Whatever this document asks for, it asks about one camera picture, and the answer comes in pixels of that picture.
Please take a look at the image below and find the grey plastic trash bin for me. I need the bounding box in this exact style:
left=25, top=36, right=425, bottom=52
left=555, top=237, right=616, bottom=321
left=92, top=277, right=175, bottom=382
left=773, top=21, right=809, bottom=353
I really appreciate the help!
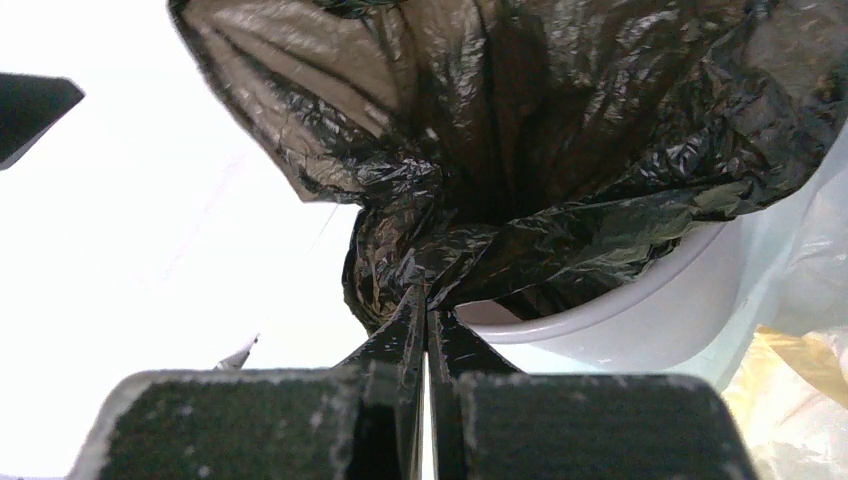
left=457, top=220, right=743, bottom=371

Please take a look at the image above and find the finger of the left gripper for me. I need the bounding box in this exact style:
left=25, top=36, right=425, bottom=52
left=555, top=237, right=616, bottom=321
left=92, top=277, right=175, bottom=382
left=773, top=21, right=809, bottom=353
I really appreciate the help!
left=1, top=72, right=85, bottom=171

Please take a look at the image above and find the yellow translucent trash bag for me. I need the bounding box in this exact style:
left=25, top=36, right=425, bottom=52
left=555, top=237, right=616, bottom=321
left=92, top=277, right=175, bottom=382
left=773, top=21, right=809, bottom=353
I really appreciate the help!
left=722, top=326, right=847, bottom=480

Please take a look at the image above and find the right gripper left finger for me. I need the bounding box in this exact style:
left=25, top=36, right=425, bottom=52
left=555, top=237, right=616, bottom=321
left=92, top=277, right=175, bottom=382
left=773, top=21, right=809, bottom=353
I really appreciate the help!
left=70, top=287, right=426, bottom=479

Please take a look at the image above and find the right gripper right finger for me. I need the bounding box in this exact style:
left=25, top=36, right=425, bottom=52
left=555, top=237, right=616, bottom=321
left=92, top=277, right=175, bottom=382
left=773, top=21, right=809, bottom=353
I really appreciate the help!
left=427, top=312, right=756, bottom=479

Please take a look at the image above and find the black plastic trash bag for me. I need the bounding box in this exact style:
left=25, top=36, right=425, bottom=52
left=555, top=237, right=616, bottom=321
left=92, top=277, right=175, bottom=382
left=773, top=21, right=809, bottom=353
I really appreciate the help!
left=167, top=1, right=847, bottom=333

